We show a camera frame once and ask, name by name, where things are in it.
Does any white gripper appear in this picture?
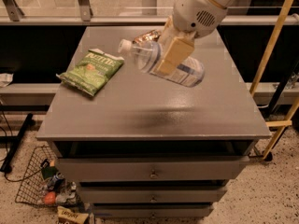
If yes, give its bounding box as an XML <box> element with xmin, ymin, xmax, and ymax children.
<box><xmin>154</xmin><ymin>0</ymin><xmax>228</xmax><ymax>77</ymax></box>

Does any grey drawer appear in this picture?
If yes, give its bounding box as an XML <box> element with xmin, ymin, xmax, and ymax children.
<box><xmin>78</xmin><ymin>186</ymin><xmax>227</xmax><ymax>203</ymax></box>
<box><xmin>92</xmin><ymin>204</ymin><xmax>213</xmax><ymax>218</ymax></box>
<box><xmin>56</xmin><ymin>156</ymin><xmax>249</xmax><ymax>182</ymax></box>

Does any green chip bag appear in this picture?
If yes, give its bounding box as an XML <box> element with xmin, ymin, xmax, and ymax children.
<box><xmin>57</xmin><ymin>49</ymin><xmax>124</xmax><ymax>97</ymax></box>

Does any metal railing frame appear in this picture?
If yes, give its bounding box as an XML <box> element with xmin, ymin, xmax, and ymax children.
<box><xmin>0</xmin><ymin>0</ymin><xmax>299</xmax><ymax>26</ymax></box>

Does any top grey drawer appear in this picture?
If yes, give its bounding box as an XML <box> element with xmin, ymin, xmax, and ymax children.
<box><xmin>56</xmin><ymin>156</ymin><xmax>249</xmax><ymax>182</ymax></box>

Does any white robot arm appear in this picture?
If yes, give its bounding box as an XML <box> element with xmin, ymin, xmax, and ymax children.
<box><xmin>154</xmin><ymin>0</ymin><xmax>235</xmax><ymax>77</ymax></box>

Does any clear bottle with blue label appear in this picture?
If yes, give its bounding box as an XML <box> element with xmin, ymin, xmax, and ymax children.
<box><xmin>118</xmin><ymin>39</ymin><xmax>205</xmax><ymax>88</ymax></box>

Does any middle grey drawer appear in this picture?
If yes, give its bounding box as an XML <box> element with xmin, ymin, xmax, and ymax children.
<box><xmin>78</xmin><ymin>186</ymin><xmax>227</xmax><ymax>203</ymax></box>

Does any crushed gold soda can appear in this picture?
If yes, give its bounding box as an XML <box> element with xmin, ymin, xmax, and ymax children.
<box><xmin>133</xmin><ymin>30</ymin><xmax>162</xmax><ymax>43</ymax></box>

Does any orange fruit in basket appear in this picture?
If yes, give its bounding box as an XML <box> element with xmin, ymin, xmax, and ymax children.
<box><xmin>44</xmin><ymin>191</ymin><xmax>56</xmax><ymax>204</ymax></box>

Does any black cable on floor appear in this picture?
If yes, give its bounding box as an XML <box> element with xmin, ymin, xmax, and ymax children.
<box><xmin>0</xmin><ymin>100</ymin><xmax>45</xmax><ymax>183</ymax></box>

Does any yellow snack bag on floor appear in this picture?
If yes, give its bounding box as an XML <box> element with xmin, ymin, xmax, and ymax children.
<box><xmin>57</xmin><ymin>206</ymin><xmax>89</xmax><ymax>224</ymax></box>

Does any grey drawer cabinet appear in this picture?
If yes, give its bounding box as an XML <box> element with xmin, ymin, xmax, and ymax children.
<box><xmin>37</xmin><ymin>33</ymin><xmax>270</xmax><ymax>209</ymax></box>

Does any bottom grey drawer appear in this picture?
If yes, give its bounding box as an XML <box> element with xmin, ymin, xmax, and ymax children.
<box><xmin>92</xmin><ymin>204</ymin><xmax>213</xmax><ymax>218</ymax></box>

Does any black wire basket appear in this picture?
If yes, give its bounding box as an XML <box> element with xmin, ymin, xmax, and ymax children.
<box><xmin>15</xmin><ymin>147</ymin><xmax>80</xmax><ymax>207</ymax></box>

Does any blue can in basket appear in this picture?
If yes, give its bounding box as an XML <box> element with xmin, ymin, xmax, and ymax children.
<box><xmin>47</xmin><ymin>172</ymin><xmax>64</xmax><ymax>190</ymax></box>

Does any white paper scrap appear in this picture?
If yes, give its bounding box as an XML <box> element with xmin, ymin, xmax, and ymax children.
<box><xmin>0</xmin><ymin>73</ymin><xmax>13</xmax><ymax>88</ymax></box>

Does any black metal stand leg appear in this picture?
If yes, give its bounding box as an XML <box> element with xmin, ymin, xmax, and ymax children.
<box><xmin>0</xmin><ymin>114</ymin><xmax>34</xmax><ymax>174</ymax></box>

